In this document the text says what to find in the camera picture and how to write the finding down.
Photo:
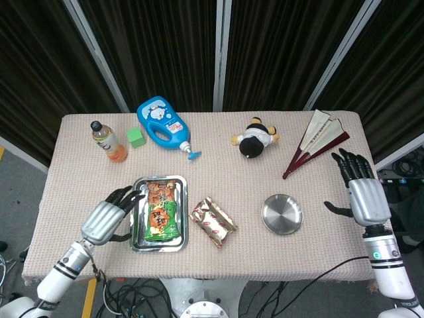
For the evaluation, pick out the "black pleated curtain panel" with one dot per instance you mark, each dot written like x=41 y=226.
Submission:
x=149 y=49
x=33 y=66
x=281 y=49
x=397 y=66

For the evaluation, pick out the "rectangular steel tray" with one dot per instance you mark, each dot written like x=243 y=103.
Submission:
x=183 y=212

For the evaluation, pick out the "white partition frame post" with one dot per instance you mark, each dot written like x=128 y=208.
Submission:
x=401 y=154
x=222 y=49
x=20 y=151
x=342 y=49
x=99 y=59

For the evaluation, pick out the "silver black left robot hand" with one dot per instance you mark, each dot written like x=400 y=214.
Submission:
x=101 y=222

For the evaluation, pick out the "blue detergent bottle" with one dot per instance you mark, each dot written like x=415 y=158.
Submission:
x=159 y=116

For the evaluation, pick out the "green cube block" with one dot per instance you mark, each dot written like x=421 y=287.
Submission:
x=136 y=137

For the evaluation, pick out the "round steel plate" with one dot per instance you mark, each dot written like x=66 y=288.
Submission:
x=281 y=214

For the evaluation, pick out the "orange drink bottle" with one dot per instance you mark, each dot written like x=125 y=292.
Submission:
x=107 y=142

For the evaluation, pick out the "pink woven tablecloth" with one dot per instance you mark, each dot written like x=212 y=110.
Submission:
x=232 y=179

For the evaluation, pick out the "black white plush toy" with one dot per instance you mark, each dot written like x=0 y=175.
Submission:
x=253 y=142

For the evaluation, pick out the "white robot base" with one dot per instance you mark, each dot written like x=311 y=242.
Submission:
x=202 y=298

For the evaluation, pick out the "folding paper fan red ribs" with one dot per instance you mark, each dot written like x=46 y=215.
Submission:
x=319 y=136

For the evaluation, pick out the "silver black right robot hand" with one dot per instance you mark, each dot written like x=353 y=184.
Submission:
x=369 y=198

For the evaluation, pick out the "green snack bag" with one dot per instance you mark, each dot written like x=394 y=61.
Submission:
x=162 y=215

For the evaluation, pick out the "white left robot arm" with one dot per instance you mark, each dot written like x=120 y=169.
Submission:
x=59 y=271

